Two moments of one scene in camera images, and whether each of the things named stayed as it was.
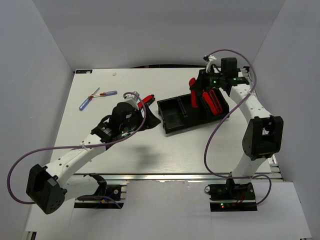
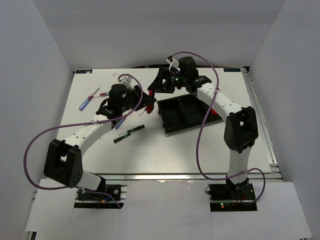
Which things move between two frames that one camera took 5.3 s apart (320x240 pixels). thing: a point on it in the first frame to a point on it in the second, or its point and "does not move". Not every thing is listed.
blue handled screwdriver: x=107 y=93 does not move
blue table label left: x=84 y=71 does not move
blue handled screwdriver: x=86 y=102 does not move
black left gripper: x=150 y=121 to x=144 y=99
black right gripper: x=201 y=81 to x=156 y=85
